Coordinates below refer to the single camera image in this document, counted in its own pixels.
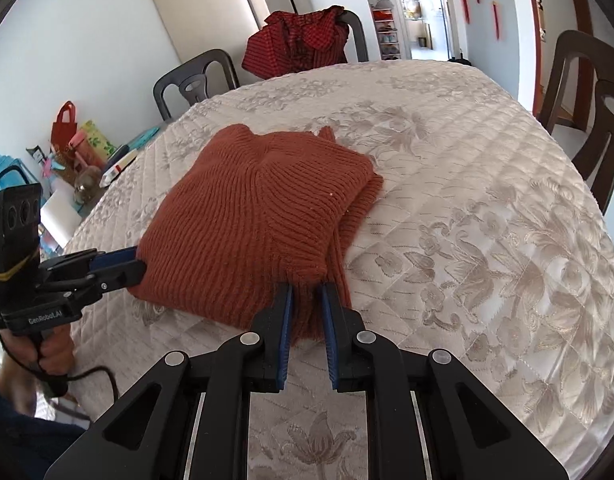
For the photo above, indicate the glass jar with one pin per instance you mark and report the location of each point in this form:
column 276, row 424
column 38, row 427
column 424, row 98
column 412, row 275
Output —
column 87, row 185

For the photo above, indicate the beige leaning board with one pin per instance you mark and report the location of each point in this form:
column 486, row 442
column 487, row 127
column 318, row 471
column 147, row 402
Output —
column 207, row 5

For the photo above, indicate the white quilted floral tablecloth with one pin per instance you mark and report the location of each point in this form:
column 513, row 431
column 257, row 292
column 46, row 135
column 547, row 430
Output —
column 487, row 210

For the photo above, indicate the brown wooden chair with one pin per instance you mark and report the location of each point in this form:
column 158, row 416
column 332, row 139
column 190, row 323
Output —
column 604, row 150
column 567, row 80

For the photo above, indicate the person's left forearm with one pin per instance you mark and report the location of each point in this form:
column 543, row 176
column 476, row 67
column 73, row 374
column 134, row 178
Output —
column 17, row 425

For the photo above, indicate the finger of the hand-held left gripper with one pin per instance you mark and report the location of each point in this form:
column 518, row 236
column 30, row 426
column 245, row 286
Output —
column 114, row 256
column 124, row 275

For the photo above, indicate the person's left hand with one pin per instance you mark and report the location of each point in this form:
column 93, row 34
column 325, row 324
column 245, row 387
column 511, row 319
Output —
column 54, row 350

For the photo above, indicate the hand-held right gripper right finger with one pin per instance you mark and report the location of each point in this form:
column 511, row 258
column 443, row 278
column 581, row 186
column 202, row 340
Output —
column 329, row 330

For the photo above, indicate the dark plastic chair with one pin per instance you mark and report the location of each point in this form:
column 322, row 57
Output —
column 197, row 85

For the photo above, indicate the grey chair under garment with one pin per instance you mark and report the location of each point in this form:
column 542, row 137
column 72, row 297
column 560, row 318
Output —
column 357, row 35

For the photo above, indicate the storage shelf rack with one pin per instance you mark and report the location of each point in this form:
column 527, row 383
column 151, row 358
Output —
column 387, row 32

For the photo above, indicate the rust knit sweater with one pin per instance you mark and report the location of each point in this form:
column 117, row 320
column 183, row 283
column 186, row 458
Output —
column 247, row 220

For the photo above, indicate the red gift bag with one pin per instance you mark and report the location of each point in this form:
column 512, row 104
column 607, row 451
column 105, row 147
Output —
column 62, row 135

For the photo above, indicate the white paper roll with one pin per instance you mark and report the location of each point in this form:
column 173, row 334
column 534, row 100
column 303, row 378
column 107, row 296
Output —
column 59, row 217

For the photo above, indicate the white tube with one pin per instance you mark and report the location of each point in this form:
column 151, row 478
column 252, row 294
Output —
column 118, row 167

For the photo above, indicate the pink packet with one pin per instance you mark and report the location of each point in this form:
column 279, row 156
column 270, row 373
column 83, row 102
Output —
column 79, row 147

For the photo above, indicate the red checked garment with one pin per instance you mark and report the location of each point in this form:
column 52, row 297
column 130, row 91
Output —
column 292, row 45

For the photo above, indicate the green floral bag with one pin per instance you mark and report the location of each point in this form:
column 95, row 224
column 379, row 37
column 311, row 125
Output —
column 99, row 140

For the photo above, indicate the teal flat object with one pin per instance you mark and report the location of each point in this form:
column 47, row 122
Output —
column 139, row 140

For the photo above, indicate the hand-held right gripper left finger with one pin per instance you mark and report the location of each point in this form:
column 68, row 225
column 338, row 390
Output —
column 285, row 330

